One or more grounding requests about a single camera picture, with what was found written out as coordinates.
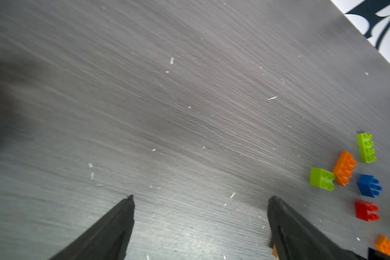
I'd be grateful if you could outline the blue lego brick far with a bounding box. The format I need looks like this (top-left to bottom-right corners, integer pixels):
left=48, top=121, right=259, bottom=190
left=357, top=174, right=382, bottom=198

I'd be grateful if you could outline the small green lego brick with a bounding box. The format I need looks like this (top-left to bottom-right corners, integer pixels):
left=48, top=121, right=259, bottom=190
left=310, top=168, right=335, bottom=191

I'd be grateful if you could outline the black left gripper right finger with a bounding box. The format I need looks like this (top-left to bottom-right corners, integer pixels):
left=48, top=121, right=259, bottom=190
left=268, top=196, right=364, bottom=260

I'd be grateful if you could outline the orange lego brick near clock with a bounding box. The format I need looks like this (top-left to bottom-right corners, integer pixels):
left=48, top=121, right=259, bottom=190
left=375, top=236, right=390, bottom=257

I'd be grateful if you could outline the orange lego brick far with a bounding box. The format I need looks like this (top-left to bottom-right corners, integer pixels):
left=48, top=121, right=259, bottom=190
left=333, top=151, right=357, bottom=187

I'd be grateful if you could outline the red lego brick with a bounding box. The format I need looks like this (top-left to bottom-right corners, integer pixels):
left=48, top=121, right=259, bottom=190
left=355, top=201, right=380, bottom=222

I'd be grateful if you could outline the long green lego brick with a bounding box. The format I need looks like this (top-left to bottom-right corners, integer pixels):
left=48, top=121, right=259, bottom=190
left=357, top=133, right=377, bottom=164

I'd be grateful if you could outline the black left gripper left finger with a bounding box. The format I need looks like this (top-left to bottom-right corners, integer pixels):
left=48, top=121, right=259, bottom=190
left=51, top=195, right=135, bottom=260

